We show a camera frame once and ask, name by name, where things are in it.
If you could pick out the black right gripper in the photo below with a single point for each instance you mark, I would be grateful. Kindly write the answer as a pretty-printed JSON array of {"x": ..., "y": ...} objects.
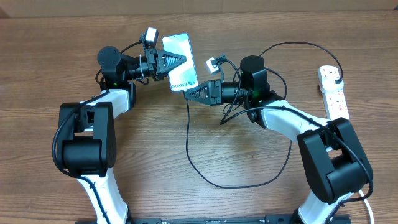
[{"x": 214, "y": 95}]

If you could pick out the white charger plug adapter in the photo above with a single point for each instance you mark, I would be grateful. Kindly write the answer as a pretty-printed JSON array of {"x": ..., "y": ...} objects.
[{"x": 329, "y": 85}]

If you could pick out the white power strip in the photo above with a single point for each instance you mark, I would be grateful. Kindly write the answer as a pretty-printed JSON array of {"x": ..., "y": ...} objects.
[{"x": 335, "y": 103}]

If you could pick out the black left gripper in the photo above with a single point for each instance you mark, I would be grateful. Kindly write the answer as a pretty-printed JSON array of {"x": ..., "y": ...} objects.
[{"x": 160, "y": 56}]

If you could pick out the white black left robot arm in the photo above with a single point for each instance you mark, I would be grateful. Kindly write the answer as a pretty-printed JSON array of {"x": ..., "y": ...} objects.
[{"x": 84, "y": 145}]

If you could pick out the blue Galaxy smartphone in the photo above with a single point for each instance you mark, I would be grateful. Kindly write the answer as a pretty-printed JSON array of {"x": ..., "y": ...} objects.
[{"x": 184, "y": 75}]

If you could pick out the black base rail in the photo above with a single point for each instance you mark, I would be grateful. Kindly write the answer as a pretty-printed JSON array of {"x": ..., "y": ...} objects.
[{"x": 211, "y": 220}]

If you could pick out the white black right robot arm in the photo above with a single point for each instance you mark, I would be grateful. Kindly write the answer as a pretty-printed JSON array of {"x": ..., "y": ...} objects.
[{"x": 336, "y": 167}]

